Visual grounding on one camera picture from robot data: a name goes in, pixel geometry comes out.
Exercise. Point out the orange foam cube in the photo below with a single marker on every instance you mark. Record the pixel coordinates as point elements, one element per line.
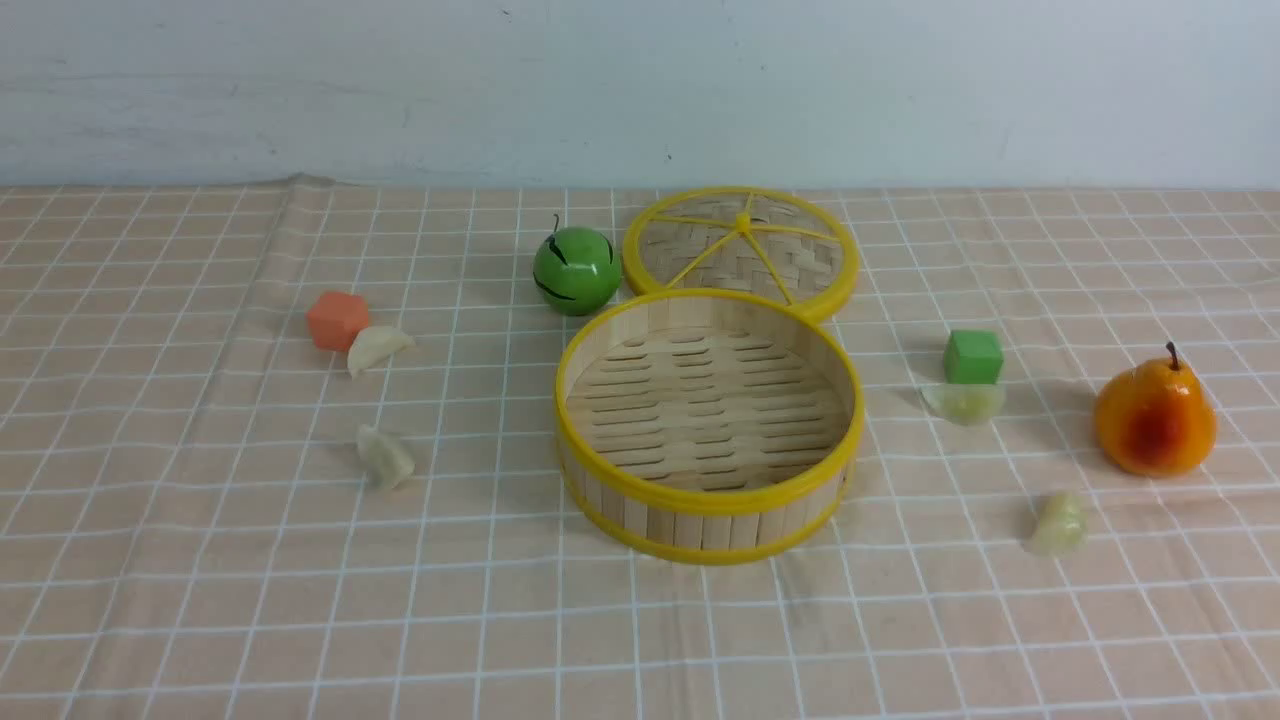
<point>335,319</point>

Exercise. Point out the orange yellow toy pear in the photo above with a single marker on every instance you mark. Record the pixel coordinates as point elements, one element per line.
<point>1154,420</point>

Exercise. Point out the checkered beige tablecloth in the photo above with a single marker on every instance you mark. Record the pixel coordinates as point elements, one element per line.
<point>188,530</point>

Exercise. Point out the bamboo steamer lid yellow rim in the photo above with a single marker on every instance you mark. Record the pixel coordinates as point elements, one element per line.
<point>745,239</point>

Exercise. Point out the pale green dumpling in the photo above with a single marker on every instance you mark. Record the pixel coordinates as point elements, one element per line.
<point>964,404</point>
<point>1060,526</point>

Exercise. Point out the green toy apple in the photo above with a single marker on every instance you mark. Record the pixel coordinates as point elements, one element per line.
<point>576,269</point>

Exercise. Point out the white dumpling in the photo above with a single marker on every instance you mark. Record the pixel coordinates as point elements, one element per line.
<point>373,345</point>

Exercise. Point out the bamboo steamer tray yellow rim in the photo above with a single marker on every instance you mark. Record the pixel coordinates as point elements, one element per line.
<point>707,426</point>

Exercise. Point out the green foam cube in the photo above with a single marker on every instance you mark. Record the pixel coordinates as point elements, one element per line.
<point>973,357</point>

